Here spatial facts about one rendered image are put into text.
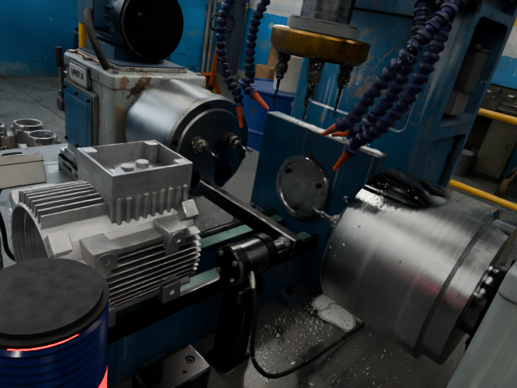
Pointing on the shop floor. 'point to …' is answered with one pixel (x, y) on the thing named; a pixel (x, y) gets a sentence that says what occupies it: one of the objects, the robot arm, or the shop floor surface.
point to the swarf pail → (465, 162)
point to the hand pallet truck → (215, 65)
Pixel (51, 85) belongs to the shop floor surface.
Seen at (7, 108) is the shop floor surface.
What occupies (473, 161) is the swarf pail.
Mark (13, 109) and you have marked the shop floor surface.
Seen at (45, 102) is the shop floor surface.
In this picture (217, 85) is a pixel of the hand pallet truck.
